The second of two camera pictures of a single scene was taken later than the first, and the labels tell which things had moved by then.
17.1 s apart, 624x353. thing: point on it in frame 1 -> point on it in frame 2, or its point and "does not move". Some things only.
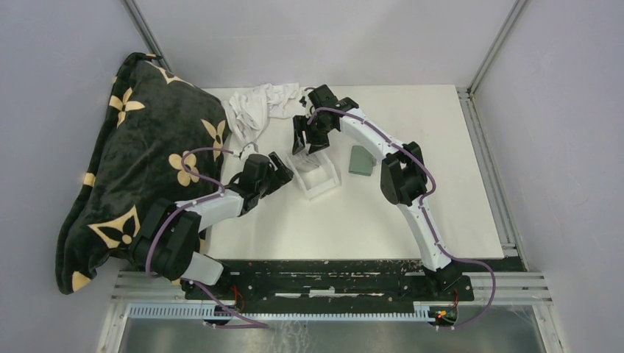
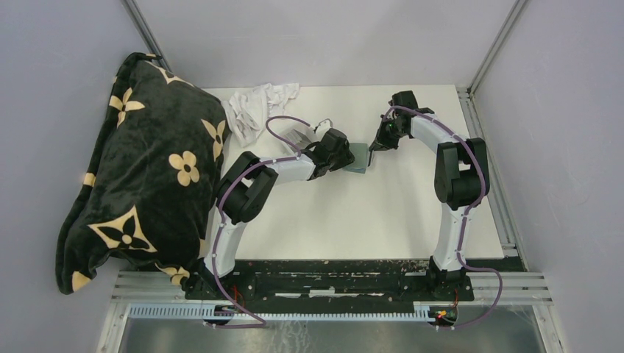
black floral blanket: x=162 y=138 does not move
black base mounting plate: x=327 y=281 does not move
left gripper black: x=285 y=174 -> x=346 y=157
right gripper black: x=299 y=124 -> x=381 y=141
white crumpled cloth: x=248 y=112 does not move
